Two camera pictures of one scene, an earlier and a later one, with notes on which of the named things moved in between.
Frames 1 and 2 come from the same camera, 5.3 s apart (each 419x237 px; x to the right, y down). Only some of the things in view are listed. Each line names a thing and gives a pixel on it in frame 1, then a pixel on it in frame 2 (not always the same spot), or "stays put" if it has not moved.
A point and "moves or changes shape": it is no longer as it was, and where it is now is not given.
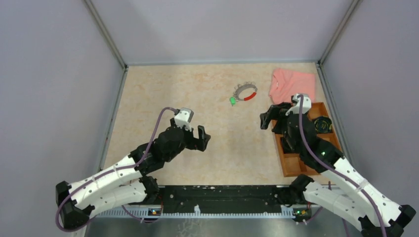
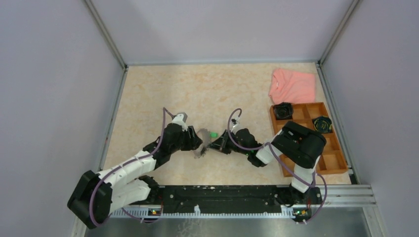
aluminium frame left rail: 94,12 stays put
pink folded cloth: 285,83 stays put
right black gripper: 275,113 → 221,144
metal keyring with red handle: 241,88 moves or changes shape
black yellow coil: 323,124 stays put
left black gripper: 198,144 stays put
